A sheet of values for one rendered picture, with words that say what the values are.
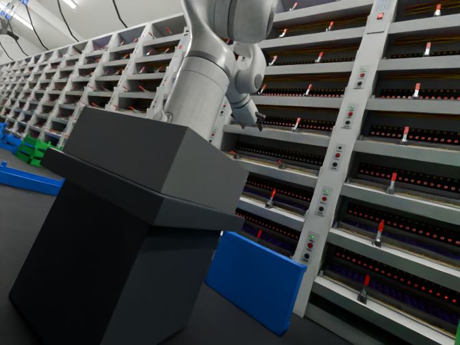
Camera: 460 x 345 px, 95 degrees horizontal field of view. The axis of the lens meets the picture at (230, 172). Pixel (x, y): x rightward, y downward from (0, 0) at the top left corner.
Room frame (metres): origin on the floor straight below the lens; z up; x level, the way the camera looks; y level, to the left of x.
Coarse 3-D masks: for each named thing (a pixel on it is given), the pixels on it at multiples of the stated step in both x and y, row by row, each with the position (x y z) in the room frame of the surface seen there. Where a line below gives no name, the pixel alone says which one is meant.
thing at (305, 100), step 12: (252, 96) 1.16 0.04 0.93; (264, 96) 1.11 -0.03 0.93; (276, 96) 1.15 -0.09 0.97; (288, 96) 1.10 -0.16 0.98; (300, 96) 1.07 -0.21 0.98; (312, 96) 1.03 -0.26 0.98; (324, 96) 1.10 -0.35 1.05; (336, 96) 1.06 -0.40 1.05; (276, 108) 1.24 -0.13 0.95; (288, 108) 1.16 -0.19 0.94; (300, 108) 1.12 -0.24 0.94; (312, 108) 1.10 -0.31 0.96; (324, 108) 1.03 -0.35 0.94; (336, 108) 1.00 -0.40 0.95
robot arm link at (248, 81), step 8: (240, 48) 0.69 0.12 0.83; (248, 48) 0.65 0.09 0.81; (256, 48) 0.63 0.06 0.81; (248, 56) 0.70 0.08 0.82; (256, 56) 0.63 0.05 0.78; (256, 64) 0.63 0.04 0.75; (264, 64) 0.65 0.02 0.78; (240, 72) 0.65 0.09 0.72; (248, 72) 0.63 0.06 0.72; (256, 72) 0.63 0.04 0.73; (264, 72) 0.67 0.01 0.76; (240, 80) 0.65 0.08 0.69; (248, 80) 0.64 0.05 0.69; (256, 80) 0.64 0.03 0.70; (240, 88) 0.67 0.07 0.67; (248, 88) 0.65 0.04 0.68; (256, 88) 0.66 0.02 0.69
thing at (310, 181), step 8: (240, 152) 1.32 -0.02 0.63; (248, 152) 1.29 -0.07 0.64; (240, 160) 1.11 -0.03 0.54; (280, 160) 1.17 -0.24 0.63; (288, 160) 1.14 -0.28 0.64; (248, 168) 1.09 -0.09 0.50; (256, 168) 1.06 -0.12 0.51; (264, 168) 1.03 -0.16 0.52; (272, 168) 1.01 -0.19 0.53; (320, 168) 0.88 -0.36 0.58; (272, 176) 1.01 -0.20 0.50; (280, 176) 0.99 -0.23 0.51; (288, 176) 0.97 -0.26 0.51; (296, 176) 0.94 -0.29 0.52; (304, 176) 0.92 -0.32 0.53; (312, 176) 0.93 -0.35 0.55; (304, 184) 0.93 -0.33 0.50; (312, 184) 0.91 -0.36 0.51
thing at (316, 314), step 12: (312, 300) 0.91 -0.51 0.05; (312, 312) 0.85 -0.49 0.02; (324, 312) 0.83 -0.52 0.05; (336, 312) 0.87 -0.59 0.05; (324, 324) 0.83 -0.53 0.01; (336, 324) 0.81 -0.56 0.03; (348, 324) 0.79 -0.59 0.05; (360, 324) 0.83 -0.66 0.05; (348, 336) 0.78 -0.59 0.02; (360, 336) 0.77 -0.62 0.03; (372, 336) 0.76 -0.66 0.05; (384, 336) 0.81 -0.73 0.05
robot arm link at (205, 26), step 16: (192, 0) 0.42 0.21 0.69; (208, 0) 0.43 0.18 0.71; (224, 0) 0.42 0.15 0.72; (192, 16) 0.43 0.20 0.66; (208, 16) 0.45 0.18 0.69; (224, 16) 0.44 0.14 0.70; (192, 32) 0.44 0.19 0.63; (208, 32) 0.42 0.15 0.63; (224, 32) 0.48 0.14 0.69; (192, 48) 0.43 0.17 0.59; (208, 48) 0.42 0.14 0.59; (224, 48) 0.43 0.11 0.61; (224, 64) 0.43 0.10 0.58
